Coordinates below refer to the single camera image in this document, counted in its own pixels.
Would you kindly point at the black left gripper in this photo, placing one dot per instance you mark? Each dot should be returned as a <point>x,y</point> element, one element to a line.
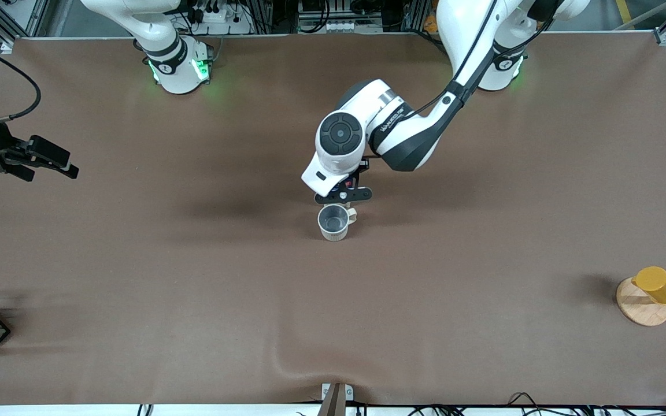
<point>356,175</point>

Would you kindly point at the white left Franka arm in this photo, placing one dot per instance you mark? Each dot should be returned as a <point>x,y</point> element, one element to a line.
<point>408,138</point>

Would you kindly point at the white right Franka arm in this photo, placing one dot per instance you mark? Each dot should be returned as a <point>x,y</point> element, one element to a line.
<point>177,69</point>

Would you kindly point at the round wooden cup stand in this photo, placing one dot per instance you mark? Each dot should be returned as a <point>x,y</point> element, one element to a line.
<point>639,309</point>

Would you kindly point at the yellow plastic cup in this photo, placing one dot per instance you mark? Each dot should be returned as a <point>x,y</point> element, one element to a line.
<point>659,286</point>

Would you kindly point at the slim white power strip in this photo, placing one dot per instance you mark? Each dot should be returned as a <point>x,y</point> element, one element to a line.
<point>353,26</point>

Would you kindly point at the orange snack pile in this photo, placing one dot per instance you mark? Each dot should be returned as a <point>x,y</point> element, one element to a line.
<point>430,24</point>

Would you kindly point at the large white power strip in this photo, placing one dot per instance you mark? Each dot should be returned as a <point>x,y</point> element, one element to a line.
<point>223,23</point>

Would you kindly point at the brown table cloth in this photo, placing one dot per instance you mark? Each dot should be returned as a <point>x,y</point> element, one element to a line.
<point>194,289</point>

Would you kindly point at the white table bracket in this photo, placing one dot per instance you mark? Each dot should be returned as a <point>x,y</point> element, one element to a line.
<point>349,393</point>

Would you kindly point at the brown post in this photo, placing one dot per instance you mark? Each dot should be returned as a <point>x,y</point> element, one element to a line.
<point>333,404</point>

